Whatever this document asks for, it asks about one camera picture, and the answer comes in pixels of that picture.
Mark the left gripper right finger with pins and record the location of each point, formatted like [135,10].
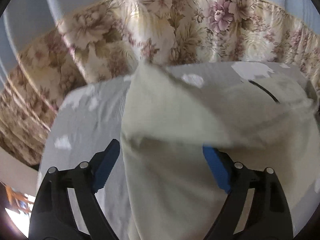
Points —
[269,215]

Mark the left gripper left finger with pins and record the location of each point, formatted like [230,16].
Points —
[66,206]

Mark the pale green garment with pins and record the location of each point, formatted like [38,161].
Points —
[263,120]

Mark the wooden chair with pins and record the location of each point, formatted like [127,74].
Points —
[18,200]

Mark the grey patterned bed sheet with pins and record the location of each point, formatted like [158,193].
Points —
[90,117]

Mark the floral curtain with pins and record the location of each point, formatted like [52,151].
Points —
[150,35]

